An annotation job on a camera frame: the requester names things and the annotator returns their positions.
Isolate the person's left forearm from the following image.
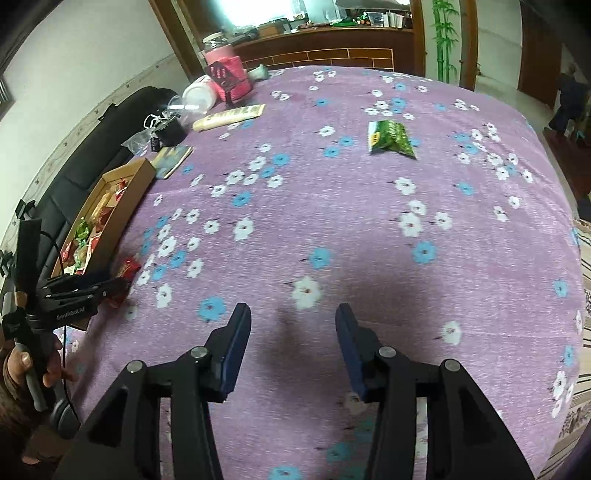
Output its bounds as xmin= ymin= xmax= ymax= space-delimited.
xmin=0 ymin=383 xmax=61 ymax=464

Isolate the cardboard box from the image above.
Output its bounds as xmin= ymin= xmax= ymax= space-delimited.
xmin=51 ymin=158 xmax=158 ymax=278

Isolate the green snack packet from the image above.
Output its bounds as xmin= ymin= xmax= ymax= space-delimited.
xmin=367 ymin=119 xmax=417 ymax=160

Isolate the white plastic bowl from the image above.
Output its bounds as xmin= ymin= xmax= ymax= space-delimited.
xmin=181 ymin=76 xmax=218 ymax=114

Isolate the clear plastic bag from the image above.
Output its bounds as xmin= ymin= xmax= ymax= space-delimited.
xmin=121 ymin=129 xmax=155 ymax=155

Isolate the black leather sofa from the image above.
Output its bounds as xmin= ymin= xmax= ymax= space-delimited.
xmin=0 ymin=85 xmax=178 ymax=296

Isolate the bamboo wall sticker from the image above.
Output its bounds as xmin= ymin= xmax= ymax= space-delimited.
xmin=431 ymin=0 xmax=460 ymax=84

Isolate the purple floral tablecloth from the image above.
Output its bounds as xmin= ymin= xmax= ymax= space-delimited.
xmin=60 ymin=65 xmax=587 ymax=480

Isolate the small red snack packet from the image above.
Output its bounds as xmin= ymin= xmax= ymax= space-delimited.
xmin=108 ymin=256 xmax=141 ymax=308

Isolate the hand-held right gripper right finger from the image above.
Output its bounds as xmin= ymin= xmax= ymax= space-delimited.
xmin=336 ymin=304 xmax=536 ymax=480

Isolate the illustrated booklet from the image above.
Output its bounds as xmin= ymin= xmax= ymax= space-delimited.
xmin=150 ymin=145 xmax=194 ymax=180

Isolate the black cylindrical motor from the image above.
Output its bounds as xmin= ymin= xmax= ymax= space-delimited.
xmin=152 ymin=115 xmax=188 ymax=144

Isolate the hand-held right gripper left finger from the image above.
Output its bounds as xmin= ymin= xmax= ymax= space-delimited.
xmin=53 ymin=303 xmax=252 ymax=480

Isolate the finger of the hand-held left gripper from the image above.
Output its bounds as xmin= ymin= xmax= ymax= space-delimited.
xmin=39 ymin=271 xmax=114 ymax=291
xmin=46 ymin=278 xmax=131 ymax=308

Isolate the pink knit covered jar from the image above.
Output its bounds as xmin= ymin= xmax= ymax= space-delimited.
xmin=201 ymin=32 xmax=254 ymax=102

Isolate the cream squeeze tube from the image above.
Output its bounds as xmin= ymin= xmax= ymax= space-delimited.
xmin=191 ymin=104 xmax=266 ymax=132

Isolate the pile of snacks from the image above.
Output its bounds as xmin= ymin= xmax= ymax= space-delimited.
xmin=58 ymin=178 xmax=134 ymax=278

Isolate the wooden counter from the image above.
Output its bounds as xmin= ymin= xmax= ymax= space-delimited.
xmin=231 ymin=25 xmax=416 ymax=75

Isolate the person's left hand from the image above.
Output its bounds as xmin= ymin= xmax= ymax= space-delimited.
xmin=4 ymin=337 xmax=78 ymax=393

